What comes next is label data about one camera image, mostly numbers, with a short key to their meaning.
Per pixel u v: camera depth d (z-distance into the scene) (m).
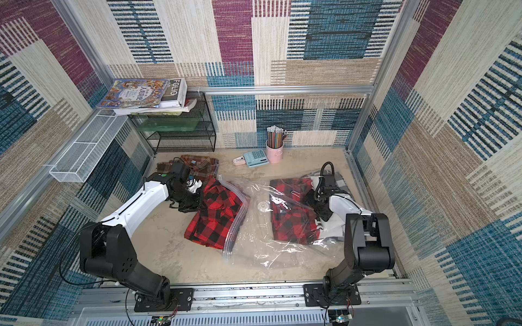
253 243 0.87
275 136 1.08
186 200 0.73
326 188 0.76
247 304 0.73
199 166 1.07
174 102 0.80
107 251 0.44
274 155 1.09
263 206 0.96
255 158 1.15
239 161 1.13
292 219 0.89
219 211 0.86
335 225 0.86
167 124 0.94
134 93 0.81
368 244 0.46
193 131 0.95
